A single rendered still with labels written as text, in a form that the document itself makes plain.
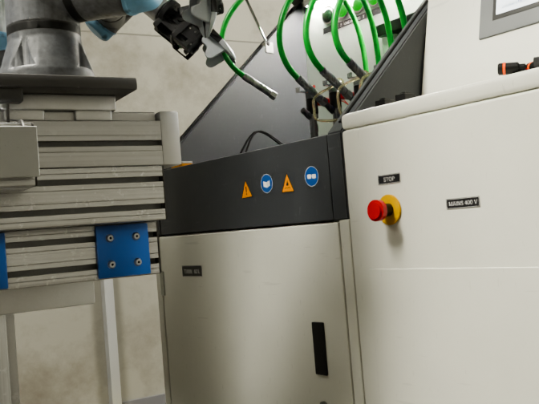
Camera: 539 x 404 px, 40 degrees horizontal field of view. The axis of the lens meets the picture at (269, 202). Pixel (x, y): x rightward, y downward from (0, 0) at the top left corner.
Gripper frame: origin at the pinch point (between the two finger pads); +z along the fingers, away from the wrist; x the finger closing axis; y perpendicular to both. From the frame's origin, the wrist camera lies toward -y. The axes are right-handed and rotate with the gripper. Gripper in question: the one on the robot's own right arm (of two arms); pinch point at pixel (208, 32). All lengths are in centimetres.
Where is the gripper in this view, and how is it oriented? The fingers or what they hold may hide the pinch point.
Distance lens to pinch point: 164.6
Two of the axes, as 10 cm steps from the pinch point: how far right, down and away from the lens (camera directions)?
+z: 0.8, 10.0, -0.4
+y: -7.8, 0.4, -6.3
